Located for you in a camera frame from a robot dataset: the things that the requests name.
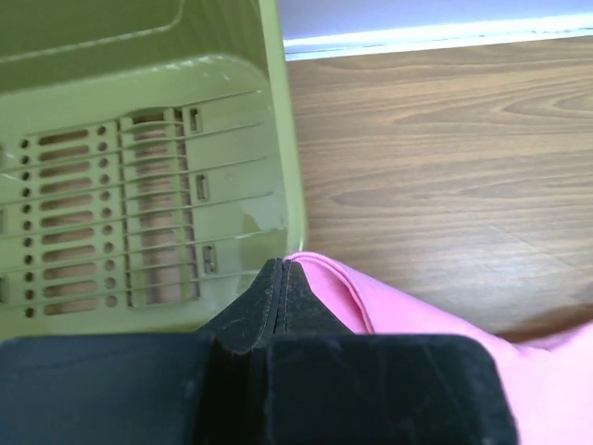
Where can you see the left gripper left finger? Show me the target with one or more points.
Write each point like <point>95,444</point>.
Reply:
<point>199,387</point>

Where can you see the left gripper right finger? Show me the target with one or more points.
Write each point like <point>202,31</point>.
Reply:
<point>321,384</point>

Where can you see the pink t shirt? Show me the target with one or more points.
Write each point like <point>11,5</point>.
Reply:
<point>547,381</point>

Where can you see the green plastic basket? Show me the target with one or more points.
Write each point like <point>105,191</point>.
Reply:
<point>149,163</point>

